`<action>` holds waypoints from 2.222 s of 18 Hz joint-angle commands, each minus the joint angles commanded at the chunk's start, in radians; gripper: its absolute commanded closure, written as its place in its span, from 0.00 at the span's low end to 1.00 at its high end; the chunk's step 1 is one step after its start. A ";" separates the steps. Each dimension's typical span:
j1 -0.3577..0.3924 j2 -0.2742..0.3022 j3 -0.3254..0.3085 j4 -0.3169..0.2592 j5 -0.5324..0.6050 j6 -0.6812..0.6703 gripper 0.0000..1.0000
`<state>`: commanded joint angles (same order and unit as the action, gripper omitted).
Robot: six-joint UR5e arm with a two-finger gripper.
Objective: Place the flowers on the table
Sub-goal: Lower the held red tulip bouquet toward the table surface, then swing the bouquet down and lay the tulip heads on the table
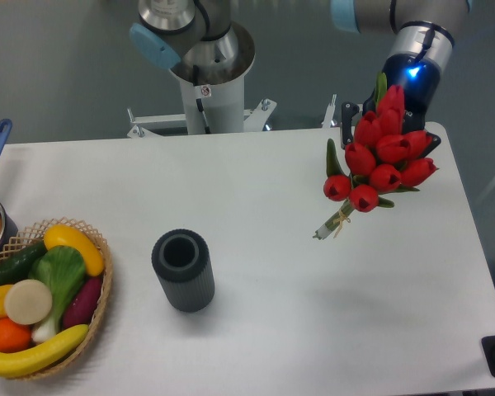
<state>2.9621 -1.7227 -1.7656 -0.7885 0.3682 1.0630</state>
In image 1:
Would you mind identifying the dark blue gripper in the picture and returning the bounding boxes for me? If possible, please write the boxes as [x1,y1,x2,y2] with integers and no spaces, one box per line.
[340,54,441,158]

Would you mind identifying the red tulip bouquet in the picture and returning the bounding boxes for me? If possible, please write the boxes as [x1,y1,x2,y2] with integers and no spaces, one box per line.
[313,73,437,240]

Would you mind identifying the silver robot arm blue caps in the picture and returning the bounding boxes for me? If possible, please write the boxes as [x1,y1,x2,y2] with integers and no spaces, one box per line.
[130,1,472,134]

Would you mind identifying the dark grey ribbed vase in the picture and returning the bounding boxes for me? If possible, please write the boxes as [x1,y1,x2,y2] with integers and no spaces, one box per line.
[151,229,215,313]

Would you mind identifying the green bok choy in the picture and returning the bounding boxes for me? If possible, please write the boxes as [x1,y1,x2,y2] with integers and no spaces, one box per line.
[28,246,86,344]

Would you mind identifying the purple sweet potato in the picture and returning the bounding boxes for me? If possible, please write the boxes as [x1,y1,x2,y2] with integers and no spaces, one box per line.
[62,277,102,329]

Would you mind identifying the woven wicker basket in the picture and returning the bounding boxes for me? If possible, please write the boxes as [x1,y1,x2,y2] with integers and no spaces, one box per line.
[0,218,113,380]

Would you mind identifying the green cucumber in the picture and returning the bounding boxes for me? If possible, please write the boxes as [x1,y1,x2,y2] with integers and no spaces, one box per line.
[0,241,47,286]

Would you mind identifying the beige round radish slice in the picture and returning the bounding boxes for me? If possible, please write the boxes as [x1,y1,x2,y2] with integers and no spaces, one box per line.
[4,279,53,325]

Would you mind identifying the orange fruit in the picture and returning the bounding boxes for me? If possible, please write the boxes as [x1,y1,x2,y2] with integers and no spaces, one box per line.
[0,318,31,353]

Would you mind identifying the yellow banana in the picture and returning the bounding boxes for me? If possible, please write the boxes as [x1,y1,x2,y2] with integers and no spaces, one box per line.
[0,324,89,379]

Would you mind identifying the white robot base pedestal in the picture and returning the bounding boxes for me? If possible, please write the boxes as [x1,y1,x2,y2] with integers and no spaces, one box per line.
[130,22,277,135]

